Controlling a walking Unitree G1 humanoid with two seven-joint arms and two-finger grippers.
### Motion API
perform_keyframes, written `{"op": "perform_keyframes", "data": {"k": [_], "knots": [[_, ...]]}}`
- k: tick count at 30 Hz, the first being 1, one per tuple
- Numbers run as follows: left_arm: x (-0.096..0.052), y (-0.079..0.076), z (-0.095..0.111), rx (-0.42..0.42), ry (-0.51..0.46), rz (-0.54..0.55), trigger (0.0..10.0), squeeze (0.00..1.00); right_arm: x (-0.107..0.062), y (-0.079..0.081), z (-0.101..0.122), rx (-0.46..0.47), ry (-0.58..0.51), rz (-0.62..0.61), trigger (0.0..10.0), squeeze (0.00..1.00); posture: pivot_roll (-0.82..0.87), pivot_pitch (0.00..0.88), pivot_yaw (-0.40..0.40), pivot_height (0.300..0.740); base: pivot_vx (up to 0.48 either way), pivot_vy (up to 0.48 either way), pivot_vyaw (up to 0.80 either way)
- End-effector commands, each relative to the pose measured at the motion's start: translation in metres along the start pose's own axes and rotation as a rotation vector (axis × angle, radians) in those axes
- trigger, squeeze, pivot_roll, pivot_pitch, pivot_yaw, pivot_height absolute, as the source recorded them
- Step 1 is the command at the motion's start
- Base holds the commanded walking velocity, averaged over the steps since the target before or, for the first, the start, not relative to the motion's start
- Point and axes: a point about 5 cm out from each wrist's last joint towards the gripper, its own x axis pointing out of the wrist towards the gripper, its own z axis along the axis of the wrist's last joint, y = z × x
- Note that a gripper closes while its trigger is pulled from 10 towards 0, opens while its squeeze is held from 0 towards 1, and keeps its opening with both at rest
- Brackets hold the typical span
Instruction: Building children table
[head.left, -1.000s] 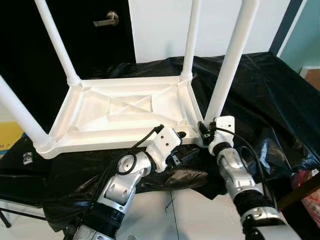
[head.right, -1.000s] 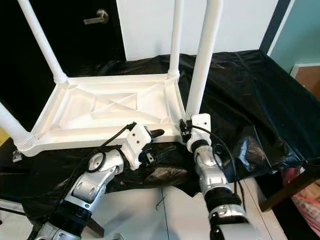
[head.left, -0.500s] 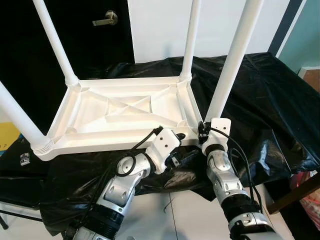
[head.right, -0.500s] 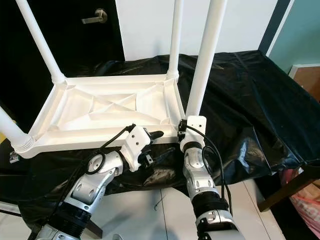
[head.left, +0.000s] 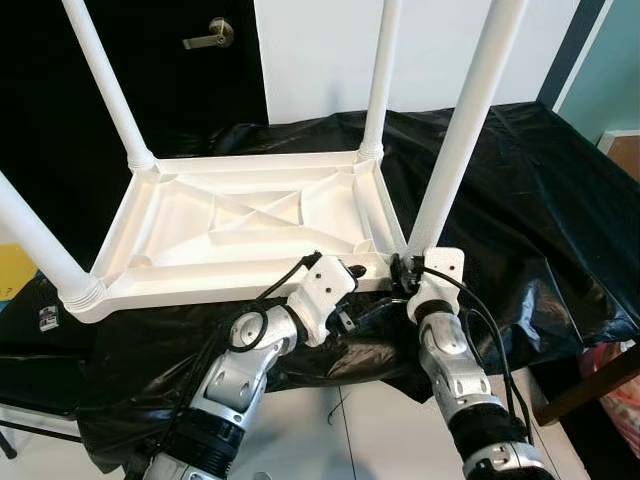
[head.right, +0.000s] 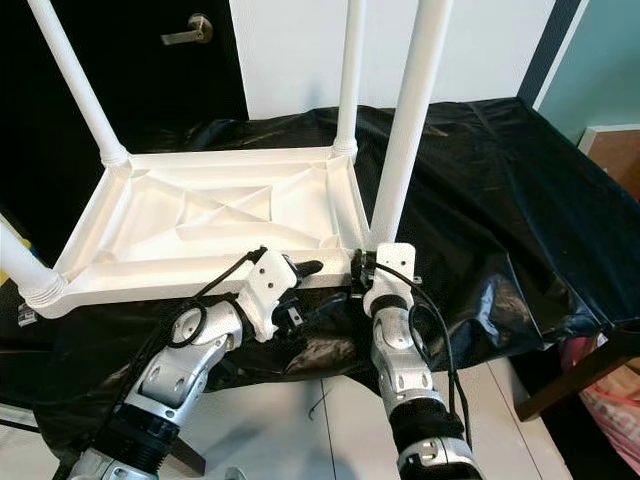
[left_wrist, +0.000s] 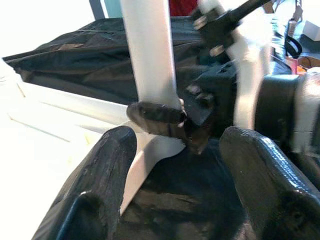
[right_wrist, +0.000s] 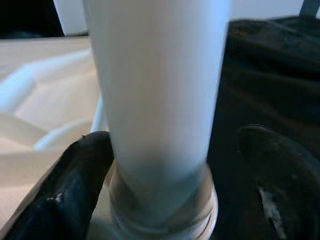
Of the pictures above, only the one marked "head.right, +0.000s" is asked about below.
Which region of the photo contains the white plastic children table top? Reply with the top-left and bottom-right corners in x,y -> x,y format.
50,145 -> 373,319

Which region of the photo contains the black shiny table cloth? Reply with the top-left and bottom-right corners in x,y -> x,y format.
30,97 -> 640,461

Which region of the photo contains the brown wooden table leg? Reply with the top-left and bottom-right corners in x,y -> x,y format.
515,330 -> 640,421
175,440 -> 206,476

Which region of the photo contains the black bag with white label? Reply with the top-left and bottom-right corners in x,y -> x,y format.
0,290 -> 61,401

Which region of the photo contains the brown cardboard box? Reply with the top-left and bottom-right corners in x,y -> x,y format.
578,123 -> 640,196

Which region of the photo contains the pink plastic bag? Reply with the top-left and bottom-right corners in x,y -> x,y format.
560,335 -> 640,441

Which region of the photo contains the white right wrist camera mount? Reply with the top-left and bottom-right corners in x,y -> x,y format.
362,243 -> 417,318

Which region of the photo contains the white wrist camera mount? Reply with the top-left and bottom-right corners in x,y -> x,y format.
362,243 -> 417,318
238,250 -> 303,343

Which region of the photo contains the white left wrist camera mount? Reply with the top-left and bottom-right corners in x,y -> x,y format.
238,250 -> 303,343

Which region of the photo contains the metal door handle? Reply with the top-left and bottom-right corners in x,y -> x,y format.
160,13 -> 214,46

